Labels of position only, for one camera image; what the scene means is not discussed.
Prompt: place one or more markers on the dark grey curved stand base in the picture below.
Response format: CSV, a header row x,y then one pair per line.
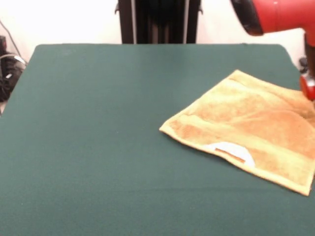
x,y
9,78
302,62

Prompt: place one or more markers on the tan terry cloth towel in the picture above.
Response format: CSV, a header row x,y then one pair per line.
x,y
246,123

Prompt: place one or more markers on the small black box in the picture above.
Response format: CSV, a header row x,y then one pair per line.
x,y
3,44

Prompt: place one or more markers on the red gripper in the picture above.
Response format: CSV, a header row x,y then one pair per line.
x,y
308,87

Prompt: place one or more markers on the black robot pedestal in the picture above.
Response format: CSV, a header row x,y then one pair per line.
x,y
157,24

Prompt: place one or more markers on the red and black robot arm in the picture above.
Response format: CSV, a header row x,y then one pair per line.
x,y
278,14

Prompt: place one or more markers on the dark green table cloth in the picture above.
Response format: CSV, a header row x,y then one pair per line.
x,y
73,147

